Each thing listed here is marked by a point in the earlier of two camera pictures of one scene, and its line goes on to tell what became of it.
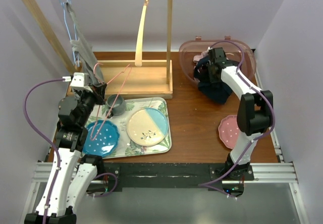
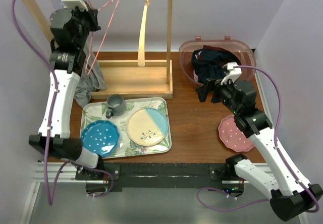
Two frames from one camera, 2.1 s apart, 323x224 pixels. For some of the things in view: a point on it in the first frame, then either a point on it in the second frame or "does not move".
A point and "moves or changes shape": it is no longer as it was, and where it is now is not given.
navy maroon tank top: x=217 y=92 moves or changes shape
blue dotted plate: x=101 y=138 does not move
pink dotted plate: x=229 y=130 does not move
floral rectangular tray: x=126 y=148 does not move
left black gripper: x=100 y=92 → x=91 y=14
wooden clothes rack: x=128 y=79 does not move
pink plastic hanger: x=96 y=117 → x=112 y=1
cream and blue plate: x=147 y=126 does not move
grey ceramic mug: x=119 y=107 does not move
